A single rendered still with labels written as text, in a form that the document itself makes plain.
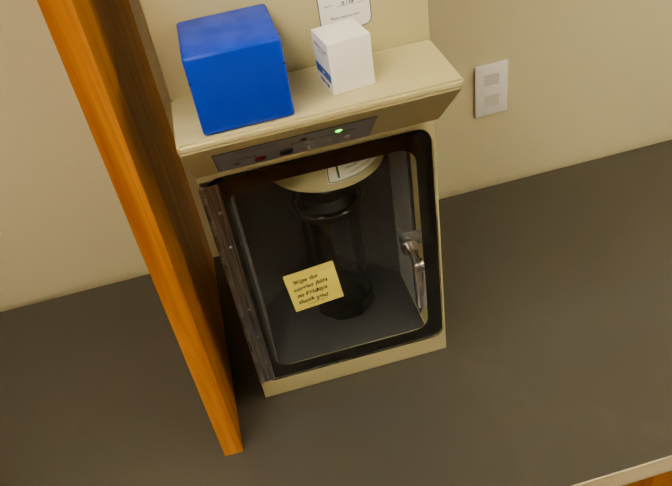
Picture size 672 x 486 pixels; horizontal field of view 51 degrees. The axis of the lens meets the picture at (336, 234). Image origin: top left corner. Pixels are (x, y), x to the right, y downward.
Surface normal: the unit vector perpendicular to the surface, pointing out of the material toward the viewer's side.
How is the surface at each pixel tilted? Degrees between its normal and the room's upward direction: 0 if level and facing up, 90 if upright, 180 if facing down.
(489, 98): 90
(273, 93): 90
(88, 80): 90
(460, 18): 90
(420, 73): 0
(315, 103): 0
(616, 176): 0
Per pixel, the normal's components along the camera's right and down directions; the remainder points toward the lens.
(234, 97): 0.23, 0.60
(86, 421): -0.13, -0.76
